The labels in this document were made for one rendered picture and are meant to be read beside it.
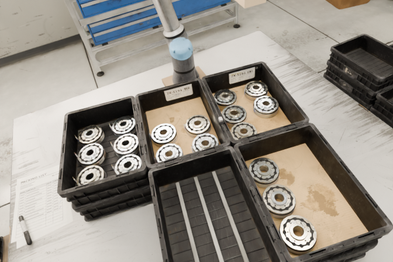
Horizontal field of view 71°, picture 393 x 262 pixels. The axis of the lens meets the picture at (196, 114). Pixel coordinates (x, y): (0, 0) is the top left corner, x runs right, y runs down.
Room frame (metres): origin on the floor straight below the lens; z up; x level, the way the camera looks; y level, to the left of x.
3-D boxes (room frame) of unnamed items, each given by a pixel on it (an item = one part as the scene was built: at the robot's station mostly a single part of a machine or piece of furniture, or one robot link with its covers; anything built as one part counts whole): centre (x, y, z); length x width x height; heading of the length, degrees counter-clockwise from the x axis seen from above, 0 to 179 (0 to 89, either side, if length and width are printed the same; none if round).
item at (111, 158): (0.71, 0.37, 0.87); 0.40 x 0.30 x 0.11; 9
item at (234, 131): (0.68, -0.17, 0.86); 0.10 x 0.10 x 0.01
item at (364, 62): (1.35, -1.14, 0.37); 0.40 x 0.30 x 0.45; 18
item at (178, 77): (1.23, 0.02, 0.78); 0.15 x 0.15 x 0.10
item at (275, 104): (0.81, -0.30, 0.86); 0.10 x 0.10 x 0.01
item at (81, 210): (0.71, 0.37, 0.76); 0.40 x 0.30 x 0.12; 9
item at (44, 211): (0.63, 0.70, 0.70); 0.33 x 0.23 x 0.01; 18
